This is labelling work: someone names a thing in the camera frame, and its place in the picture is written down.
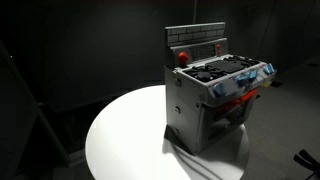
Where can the red round stove knob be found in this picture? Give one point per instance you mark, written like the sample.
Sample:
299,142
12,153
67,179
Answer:
182,58

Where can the grey toy stove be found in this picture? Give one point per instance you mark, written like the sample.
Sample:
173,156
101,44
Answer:
190,100

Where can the white round table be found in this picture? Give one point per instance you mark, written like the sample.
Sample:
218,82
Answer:
127,141

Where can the blue left stove knob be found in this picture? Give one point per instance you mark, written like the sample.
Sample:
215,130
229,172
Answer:
219,90

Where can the blue stove knob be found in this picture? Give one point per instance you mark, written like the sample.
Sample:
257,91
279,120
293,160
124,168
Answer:
268,69
247,78
219,90

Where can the blue middle stove knob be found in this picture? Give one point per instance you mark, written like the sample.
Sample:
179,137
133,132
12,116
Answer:
247,78

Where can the blue right stove knob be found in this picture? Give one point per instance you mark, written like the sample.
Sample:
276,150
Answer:
268,69

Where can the black object floor corner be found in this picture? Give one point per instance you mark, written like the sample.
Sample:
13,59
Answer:
306,160

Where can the orange oven door handle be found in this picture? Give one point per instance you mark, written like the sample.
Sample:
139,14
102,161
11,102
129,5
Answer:
244,98

